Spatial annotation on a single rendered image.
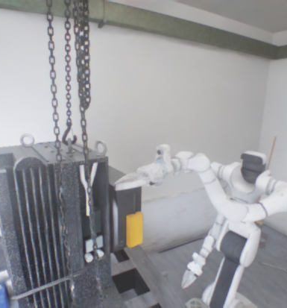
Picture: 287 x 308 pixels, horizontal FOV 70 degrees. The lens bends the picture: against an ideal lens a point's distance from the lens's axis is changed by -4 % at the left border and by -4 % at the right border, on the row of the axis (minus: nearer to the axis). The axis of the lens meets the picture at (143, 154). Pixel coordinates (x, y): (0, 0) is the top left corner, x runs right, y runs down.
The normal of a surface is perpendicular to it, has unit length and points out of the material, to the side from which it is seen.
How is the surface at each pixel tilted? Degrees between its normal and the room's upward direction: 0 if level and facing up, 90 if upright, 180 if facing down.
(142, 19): 90
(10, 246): 90
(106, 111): 90
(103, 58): 90
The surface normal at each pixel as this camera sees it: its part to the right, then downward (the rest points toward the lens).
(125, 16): 0.46, 0.22
